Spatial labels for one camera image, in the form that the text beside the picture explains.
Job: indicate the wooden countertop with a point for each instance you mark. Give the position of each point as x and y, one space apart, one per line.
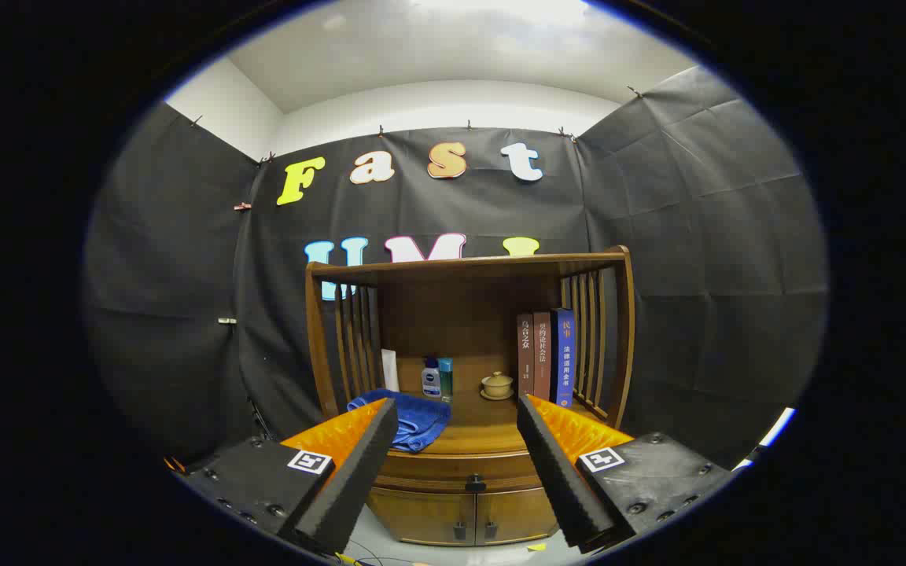
484 424

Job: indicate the reddish brown book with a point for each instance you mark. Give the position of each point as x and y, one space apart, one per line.
542 354

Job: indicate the blue towel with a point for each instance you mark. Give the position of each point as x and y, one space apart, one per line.
421 420

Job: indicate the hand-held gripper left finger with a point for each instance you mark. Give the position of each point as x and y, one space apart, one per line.
359 472

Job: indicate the white panel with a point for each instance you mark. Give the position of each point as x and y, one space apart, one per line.
775 428

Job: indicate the white and blue bottle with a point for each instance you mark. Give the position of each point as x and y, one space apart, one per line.
430 381

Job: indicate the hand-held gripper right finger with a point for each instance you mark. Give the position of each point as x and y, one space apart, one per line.
559 472

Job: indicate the beige lidded teacup with saucer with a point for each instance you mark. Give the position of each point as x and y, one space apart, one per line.
497 385

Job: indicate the wooden cabinet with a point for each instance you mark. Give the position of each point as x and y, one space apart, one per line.
453 314

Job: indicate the teal bottle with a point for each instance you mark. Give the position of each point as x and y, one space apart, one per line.
447 381

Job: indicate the blue book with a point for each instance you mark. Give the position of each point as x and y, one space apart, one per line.
564 358

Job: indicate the wooden cabinet door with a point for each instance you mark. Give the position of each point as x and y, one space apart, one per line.
421 515
516 515

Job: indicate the wooden drawer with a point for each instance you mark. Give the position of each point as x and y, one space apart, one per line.
445 472

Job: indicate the black backdrop cloth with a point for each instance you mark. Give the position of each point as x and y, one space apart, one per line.
697 236

